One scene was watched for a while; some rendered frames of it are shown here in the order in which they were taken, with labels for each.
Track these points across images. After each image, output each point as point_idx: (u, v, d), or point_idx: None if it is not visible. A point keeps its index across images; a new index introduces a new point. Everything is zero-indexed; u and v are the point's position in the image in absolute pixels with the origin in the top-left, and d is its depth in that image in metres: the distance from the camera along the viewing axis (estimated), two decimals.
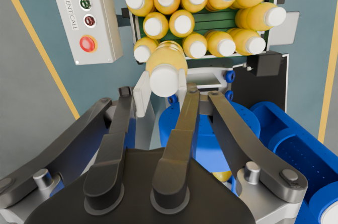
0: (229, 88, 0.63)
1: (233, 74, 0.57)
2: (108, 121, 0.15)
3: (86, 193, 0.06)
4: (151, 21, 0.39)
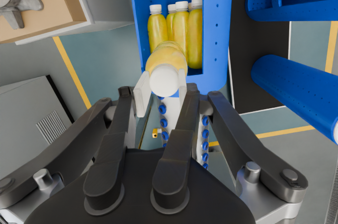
0: None
1: None
2: (108, 121, 0.15)
3: (86, 193, 0.06)
4: None
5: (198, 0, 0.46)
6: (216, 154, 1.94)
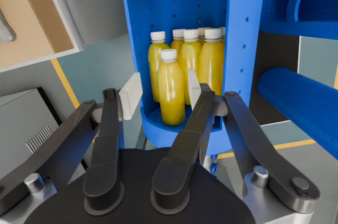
0: None
1: None
2: (92, 124, 0.15)
3: (87, 194, 0.06)
4: None
5: (214, 32, 0.36)
6: (219, 168, 1.84)
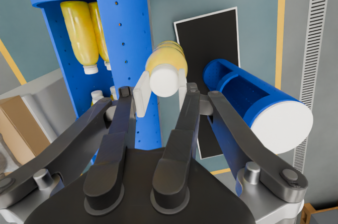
0: None
1: None
2: (108, 121, 0.15)
3: (86, 193, 0.06)
4: (162, 75, 0.21)
5: None
6: None
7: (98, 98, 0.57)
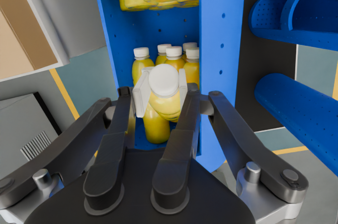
0: None
1: None
2: (107, 121, 0.15)
3: (86, 193, 0.06)
4: (162, 69, 0.21)
5: (194, 53, 0.35)
6: (216, 174, 1.82)
7: None
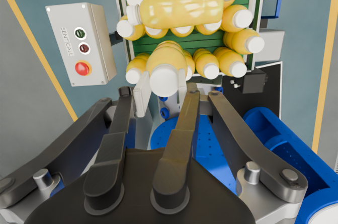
0: None
1: (221, 90, 0.61)
2: (108, 121, 0.15)
3: (86, 193, 0.06)
4: None
5: None
6: None
7: None
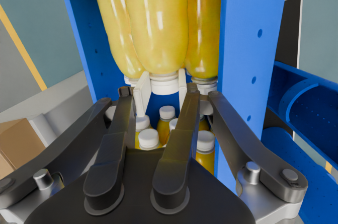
0: None
1: None
2: (108, 121, 0.15)
3: (86, 193, 0.06)
4: None
5: None
6: None
7: (149, 135, 0.32)
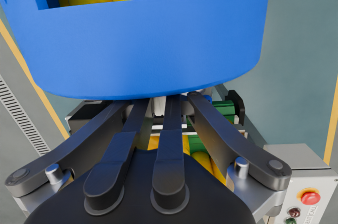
0: None
1: None
2: None
3: (84, 191, 0.06)
4: None
5: None
6: None
7: None
